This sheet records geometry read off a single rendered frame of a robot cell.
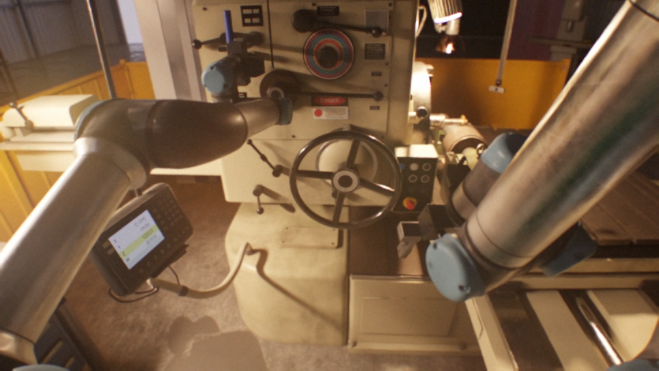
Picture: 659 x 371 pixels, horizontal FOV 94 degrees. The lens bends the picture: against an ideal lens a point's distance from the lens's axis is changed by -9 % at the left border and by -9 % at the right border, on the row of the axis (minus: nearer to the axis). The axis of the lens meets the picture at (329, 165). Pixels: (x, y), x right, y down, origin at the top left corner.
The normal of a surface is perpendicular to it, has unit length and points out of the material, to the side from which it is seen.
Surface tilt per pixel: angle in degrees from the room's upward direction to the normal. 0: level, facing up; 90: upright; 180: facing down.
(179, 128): 59
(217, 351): 0
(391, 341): 90
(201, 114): 42
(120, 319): 0
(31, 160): 90
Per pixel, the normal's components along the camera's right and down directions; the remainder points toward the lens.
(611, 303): -0.02, -0.88
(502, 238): -0.67, 0.48
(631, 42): -0.96, 0.10
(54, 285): 0.99, 0.02
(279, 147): -0.07, 0.47
